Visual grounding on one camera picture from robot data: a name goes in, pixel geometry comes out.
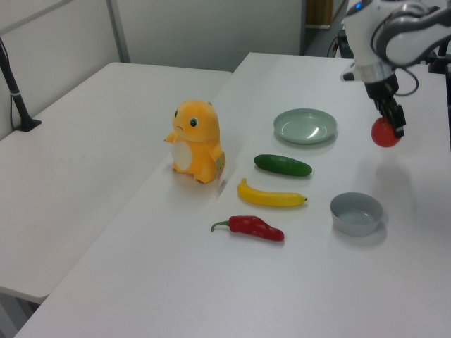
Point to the green cucumber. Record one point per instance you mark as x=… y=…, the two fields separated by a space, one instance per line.
x=282 y=165

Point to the wooden cabinet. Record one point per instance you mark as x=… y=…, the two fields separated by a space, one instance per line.
x=319 y=12

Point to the paper tag on plush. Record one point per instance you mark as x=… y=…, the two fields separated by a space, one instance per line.
x=220 y=166

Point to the black camera pole with base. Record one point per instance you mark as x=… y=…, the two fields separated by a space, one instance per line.
x=15 y=98

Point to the grey bowl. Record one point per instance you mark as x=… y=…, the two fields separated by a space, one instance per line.
x=354 y=229

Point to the black pole with clamp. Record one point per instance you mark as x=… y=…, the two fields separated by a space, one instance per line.
x=440 y=60

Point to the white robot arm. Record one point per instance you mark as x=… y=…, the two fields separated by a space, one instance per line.
x=361 y=35

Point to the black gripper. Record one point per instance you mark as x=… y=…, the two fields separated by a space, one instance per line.
x=382 y=88

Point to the red chili pepper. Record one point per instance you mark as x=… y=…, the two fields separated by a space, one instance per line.
x=255 y=227

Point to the yellow banana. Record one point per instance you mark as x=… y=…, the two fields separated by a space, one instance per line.
x=271 y=199

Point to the pale green plate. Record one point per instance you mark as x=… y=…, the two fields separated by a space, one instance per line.
x=303 y=128

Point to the red apple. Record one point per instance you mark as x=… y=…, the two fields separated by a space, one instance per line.
x=383 y=138

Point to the orange plush toy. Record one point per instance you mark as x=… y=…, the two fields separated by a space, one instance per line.
x=197 y=148

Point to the grey partition post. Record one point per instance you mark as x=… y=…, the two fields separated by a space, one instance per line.
x=118 y=31

